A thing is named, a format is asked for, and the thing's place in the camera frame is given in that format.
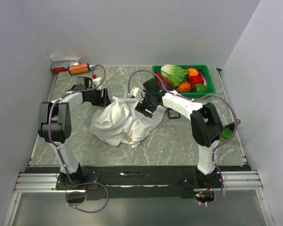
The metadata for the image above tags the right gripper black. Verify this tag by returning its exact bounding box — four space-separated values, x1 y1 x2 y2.
135 90 158 119

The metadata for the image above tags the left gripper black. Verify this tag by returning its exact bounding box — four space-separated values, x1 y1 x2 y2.
88 88 112 107

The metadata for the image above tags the white garment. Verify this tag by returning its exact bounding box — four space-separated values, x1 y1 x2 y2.
89 97 166 148

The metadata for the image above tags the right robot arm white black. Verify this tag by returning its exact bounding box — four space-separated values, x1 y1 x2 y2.
129 78 223 188

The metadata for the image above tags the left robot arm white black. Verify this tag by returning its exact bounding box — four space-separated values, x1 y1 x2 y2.
38 76 110 189

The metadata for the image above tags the gold brooch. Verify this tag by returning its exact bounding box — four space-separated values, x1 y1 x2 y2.
125 136 132 143

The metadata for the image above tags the toy red chili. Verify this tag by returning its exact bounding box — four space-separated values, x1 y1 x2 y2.
155 71 165 87

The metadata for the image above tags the orange cylinder tool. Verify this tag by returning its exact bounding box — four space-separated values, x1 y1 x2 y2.
68 63 93 75

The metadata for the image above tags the toy cabbage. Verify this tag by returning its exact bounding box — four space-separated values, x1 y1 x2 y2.
160 65 189 87

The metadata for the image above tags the toy orange bell pepper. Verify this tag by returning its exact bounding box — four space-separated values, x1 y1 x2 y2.
177 82 191 93

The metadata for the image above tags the toy red bell pepper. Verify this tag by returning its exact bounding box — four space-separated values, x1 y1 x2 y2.
188 76 204 88

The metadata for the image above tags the red white carton box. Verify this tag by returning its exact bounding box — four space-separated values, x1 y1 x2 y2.
50 57 80 73

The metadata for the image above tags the toy green bell pepper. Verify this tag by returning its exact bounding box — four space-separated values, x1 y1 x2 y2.
191 83 209 93

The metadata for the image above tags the toy orange fruit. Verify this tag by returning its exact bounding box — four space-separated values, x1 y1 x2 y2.
187 68 199 78

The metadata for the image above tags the toy purple eggplant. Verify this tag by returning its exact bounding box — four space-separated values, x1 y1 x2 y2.
198 70 208 86

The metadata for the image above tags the green plastic basket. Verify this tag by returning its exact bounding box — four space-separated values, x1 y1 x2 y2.
152 65 215 98

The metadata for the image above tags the green glass bottle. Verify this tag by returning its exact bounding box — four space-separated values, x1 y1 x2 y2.
219 122 235 142

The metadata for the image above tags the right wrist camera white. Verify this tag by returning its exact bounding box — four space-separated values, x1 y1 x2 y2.
128 87 145 103

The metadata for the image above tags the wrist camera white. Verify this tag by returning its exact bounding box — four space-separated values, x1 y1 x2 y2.
92 74 102 90
128 87 145 103

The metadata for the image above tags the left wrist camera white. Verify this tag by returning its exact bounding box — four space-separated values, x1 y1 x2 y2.
92 74 102 90

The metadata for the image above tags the small black frame stand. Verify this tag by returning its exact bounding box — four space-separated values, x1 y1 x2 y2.
167 108 181 119

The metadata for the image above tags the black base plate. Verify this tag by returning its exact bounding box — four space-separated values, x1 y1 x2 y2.
24 165 251 200

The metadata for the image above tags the aluminium rail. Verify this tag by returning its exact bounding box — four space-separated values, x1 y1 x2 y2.
14 171 263 193

